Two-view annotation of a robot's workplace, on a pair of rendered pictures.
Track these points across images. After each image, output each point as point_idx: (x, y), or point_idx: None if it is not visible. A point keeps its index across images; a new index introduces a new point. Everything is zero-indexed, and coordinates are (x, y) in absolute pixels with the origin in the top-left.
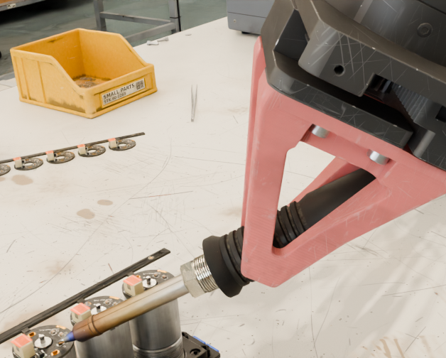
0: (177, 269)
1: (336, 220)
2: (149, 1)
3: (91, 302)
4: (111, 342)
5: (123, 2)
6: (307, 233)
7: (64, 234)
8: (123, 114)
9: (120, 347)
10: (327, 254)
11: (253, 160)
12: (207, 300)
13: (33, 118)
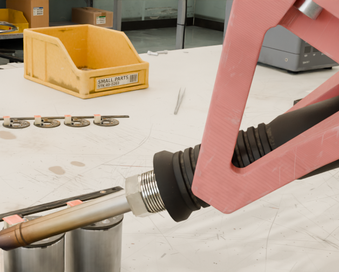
0: (133, 229)
1: (311, 136)
2: (160, 47)
3: (28, 219)
4: (40, 263)
5: (138, 45)
6: (273, 152)
7: (32, 183)
8: (114, 100)
9: (49, 271)
10: (293, 179)
11: (224, 42)
12: (156, 261)
13: (32, 91)
